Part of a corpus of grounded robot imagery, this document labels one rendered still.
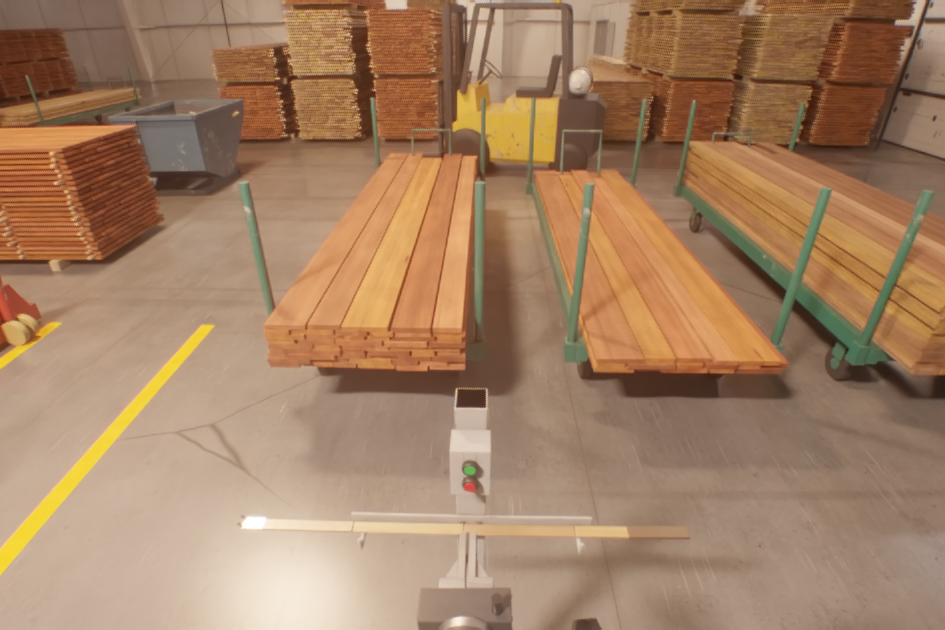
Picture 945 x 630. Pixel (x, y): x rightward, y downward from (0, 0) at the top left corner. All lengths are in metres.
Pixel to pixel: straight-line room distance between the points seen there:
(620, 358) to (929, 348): 1.52
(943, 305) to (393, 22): 8.46
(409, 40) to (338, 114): 1.80
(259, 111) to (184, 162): 3.38
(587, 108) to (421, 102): 3.55
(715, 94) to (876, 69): 2.77
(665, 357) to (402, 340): 1.27
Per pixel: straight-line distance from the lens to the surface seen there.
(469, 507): 1.11
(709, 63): 10.43
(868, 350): 3.45
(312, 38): 10.05
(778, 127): 11.03
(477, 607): 0.81
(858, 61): 11.54
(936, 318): 3.19
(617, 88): 9.94
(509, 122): 7.25
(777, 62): 10.87
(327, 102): 10.05
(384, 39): 9.79
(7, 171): 5.85
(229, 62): 10.65
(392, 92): 9.84
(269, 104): 10.53
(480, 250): 2.48
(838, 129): 11.77
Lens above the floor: 1.90
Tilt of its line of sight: 30 degrees down
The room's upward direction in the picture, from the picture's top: straight up
